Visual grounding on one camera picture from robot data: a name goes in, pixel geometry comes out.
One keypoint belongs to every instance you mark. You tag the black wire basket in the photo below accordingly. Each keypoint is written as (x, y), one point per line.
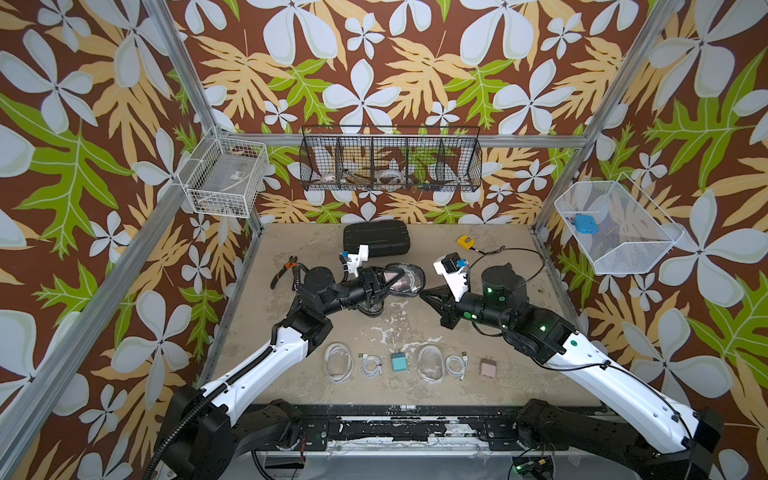
(390, 158)

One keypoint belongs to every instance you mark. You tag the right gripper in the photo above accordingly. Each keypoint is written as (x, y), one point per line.
(447, 303)

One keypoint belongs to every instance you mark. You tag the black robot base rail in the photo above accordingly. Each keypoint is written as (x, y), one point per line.
(318, 428)

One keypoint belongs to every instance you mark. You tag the pink charger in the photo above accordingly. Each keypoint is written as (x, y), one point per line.
(397, 279)
(488, 368)

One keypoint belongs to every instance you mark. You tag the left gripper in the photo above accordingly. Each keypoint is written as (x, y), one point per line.
(374, 292)

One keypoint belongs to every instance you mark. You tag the black hard case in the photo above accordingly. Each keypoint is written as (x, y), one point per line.
(383, 237)

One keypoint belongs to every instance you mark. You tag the orange black pliers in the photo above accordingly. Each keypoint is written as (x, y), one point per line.
(290, 266)

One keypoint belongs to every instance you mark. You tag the white wire basket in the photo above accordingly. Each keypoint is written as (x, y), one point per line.
(223, 175)

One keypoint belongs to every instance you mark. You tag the white mesh basket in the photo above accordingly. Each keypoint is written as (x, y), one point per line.
(635, 233)

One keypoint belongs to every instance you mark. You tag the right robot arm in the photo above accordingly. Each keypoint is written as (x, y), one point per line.
(656, 437)

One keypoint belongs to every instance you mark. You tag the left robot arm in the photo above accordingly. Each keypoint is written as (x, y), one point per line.
(206, 428)

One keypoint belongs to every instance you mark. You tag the blue object in basket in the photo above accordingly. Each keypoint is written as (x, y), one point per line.
(584, 224)

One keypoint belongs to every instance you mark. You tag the yellow tape measure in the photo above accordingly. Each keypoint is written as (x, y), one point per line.
(468, 243)

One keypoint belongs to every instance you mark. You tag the teal charger lower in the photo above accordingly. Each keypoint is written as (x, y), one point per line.
(399, 362)

